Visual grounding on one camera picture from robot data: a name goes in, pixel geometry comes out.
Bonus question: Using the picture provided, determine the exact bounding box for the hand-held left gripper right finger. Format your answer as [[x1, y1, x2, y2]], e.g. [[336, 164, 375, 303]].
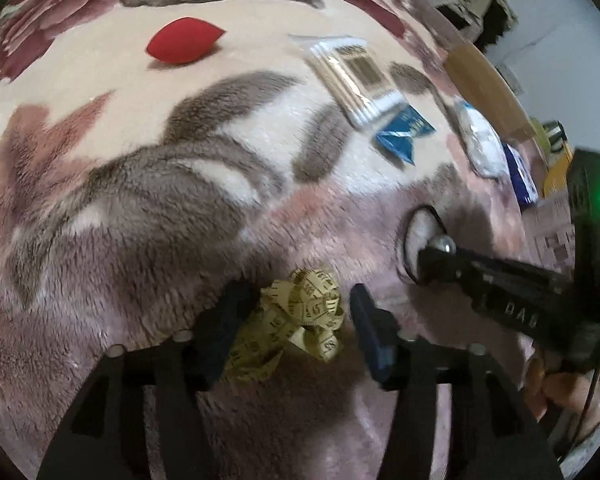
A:
[[349, 283, 564, 480]]

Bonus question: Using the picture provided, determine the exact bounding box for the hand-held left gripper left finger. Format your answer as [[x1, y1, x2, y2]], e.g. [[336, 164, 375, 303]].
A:
[[37, 279, 254, 480]]

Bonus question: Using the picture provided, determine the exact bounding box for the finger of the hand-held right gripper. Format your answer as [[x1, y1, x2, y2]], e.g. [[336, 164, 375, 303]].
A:
[[417, 235, 574, 292]]

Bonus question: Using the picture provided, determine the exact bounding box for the black hair tie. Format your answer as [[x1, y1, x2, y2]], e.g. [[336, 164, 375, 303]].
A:
[[396, 204, 447, 284]]

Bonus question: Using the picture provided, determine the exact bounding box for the yellow tape measure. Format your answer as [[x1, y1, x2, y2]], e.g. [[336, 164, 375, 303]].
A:
[[225, 267, 346, 386]]

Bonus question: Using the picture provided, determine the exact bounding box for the small blue sachet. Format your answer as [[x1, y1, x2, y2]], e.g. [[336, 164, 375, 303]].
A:
[[372, 102, 437, 167]]

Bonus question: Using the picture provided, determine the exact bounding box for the red round cap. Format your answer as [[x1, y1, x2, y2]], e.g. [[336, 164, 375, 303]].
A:
[[146, 16, 227, 65]]

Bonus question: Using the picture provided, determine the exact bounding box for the person's right hand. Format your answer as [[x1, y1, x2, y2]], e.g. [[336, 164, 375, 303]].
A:
[[522, 355, 600, 426]]

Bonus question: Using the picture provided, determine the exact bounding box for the yellow packet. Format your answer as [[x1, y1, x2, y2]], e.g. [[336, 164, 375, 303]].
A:
[[542, 155, 578, 198]]

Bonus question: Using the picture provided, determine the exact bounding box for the dark blue packet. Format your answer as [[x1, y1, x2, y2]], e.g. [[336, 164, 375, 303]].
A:
[[502, 142, 540, 206]]

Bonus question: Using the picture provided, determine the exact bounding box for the white cotton pad bag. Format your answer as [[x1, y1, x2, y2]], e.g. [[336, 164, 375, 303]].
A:
[[452, 100, 511, 178]]

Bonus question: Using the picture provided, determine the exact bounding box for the floral fleece blanket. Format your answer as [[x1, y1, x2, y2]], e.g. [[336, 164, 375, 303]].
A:
[[0, 0, 576, 480]]

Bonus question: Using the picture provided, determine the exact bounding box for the brown cardboard box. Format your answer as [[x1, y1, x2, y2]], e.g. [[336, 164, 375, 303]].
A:
[[442, 40, 536, 141]]

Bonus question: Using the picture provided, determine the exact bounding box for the cotton swab pack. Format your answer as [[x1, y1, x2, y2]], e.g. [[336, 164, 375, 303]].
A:
[[287, 34, 406, 128]]

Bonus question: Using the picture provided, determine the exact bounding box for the beige and black clothes pile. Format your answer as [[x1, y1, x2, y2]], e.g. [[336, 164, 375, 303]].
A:
[[417, 0, 521, 51]]

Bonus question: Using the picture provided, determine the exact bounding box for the white wall socket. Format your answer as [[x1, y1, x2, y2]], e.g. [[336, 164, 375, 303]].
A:
[[497, 62, 523, 93]]

